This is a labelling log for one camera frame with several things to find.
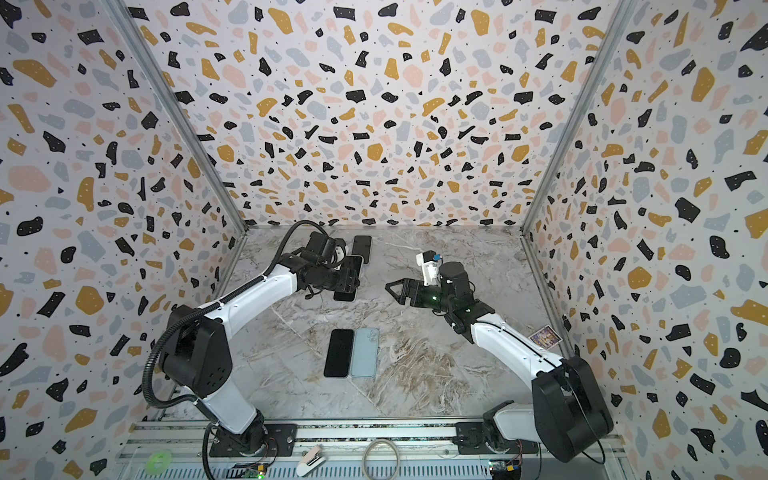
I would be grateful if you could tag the colourful printed card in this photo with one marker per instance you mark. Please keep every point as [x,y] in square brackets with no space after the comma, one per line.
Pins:
[546,338]

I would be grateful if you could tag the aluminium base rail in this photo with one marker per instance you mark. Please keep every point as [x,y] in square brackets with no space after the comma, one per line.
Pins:
[377,448]

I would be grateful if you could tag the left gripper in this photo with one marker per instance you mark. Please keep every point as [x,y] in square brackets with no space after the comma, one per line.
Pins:
[346,280]

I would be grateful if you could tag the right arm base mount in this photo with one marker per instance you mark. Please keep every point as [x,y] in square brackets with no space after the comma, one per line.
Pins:
[480,438]

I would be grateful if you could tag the white pink small device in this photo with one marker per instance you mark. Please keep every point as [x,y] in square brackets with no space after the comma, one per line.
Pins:
[310,461]

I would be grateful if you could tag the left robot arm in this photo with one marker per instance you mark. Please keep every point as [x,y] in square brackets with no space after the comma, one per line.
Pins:
[192,362]

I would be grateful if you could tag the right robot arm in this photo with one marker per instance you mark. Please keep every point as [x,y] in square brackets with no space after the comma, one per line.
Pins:
[567,413]

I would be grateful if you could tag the black phone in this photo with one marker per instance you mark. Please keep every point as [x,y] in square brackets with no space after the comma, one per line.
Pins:
[362,247]
[349,281]

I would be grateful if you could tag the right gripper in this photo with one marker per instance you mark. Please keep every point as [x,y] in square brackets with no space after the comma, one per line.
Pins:
[420,293]

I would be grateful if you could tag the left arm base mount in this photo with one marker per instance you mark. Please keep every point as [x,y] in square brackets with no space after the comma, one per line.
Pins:
[271,440]

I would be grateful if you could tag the light blue case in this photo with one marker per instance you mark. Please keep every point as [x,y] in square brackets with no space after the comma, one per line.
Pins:
[365,353]

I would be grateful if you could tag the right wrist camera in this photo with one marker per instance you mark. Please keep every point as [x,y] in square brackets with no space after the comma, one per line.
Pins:
[429,261]

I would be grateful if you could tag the green tape roll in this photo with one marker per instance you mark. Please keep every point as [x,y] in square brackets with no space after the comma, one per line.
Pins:
[158,463]

